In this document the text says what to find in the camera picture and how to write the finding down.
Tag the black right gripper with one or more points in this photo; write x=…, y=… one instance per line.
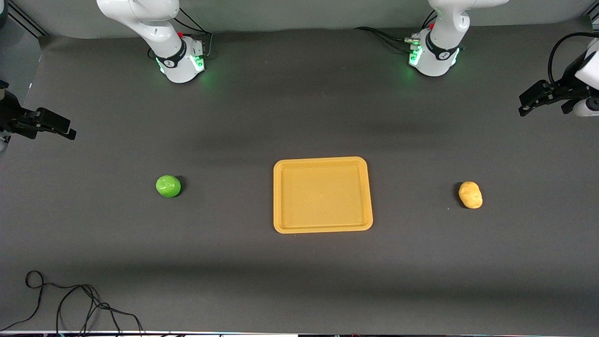
x=14, y=119

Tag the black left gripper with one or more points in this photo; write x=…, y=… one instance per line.
x=567, y=85

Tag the yellow potato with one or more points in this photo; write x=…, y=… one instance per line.
x=470, y=195

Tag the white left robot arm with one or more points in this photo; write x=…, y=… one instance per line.
x=442, y=28

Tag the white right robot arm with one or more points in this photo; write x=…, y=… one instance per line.
x=154, y=23

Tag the yellow plastic tray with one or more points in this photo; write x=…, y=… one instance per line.
x=323, y=194

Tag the green lime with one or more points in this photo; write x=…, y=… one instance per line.
x=168, y=186

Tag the aluminium frame rail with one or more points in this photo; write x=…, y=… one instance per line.
x=27, y=19

